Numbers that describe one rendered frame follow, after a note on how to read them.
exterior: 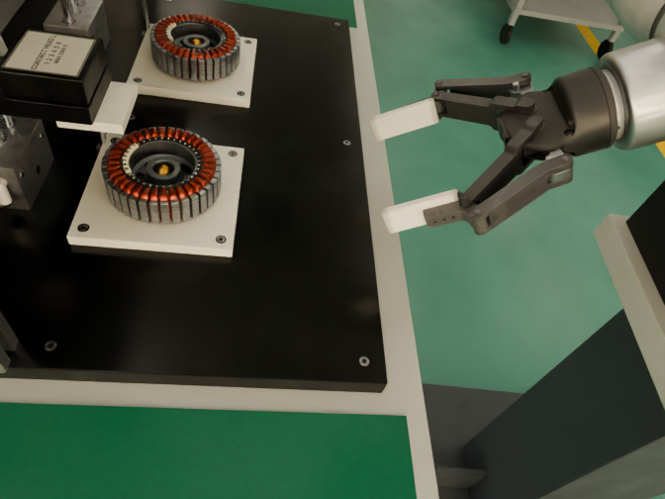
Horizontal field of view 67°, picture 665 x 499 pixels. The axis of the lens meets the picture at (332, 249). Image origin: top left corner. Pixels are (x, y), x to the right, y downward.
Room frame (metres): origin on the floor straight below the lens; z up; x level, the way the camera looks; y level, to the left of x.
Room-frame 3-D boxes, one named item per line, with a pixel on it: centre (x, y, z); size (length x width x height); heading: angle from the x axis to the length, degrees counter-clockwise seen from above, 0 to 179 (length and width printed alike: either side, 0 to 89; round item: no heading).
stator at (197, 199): (0.35, 0.18, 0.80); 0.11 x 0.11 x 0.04
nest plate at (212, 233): (0.35, 0.18, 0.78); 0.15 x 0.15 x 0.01; 14
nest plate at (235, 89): (0.58, 0.24, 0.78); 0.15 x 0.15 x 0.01; 14
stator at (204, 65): (0.58, 0.24, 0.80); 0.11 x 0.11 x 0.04
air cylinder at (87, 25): (0.55, 0.38, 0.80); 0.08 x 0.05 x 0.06; 14
